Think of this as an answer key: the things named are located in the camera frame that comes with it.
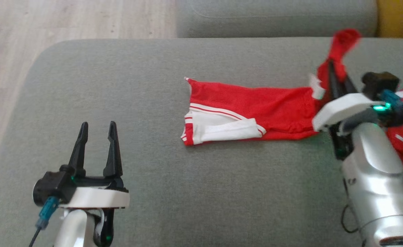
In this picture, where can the yellow pillow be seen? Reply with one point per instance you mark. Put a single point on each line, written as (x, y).
(400, 17)

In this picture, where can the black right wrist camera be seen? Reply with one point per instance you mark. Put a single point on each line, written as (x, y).
(379, 82)

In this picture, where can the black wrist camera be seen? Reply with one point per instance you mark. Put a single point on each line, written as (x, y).
(54, 183)
(379, 82)

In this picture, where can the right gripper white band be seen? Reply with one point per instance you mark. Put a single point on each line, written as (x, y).
(338, 109)

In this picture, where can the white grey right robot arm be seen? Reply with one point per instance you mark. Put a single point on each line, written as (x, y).
(376, 178)

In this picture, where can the red basketball jersey white sleeves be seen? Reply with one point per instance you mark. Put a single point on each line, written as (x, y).
(256, 103)

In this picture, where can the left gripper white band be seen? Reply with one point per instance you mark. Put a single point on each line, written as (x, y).
(95, 199)

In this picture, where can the grey sofa bolster cushion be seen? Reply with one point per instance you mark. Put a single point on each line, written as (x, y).
(273, 17)

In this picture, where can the grey fabric sofa seat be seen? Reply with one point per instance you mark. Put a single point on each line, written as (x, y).
(187, 192)

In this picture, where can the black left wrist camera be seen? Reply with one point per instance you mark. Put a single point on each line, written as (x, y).
(54, 183)

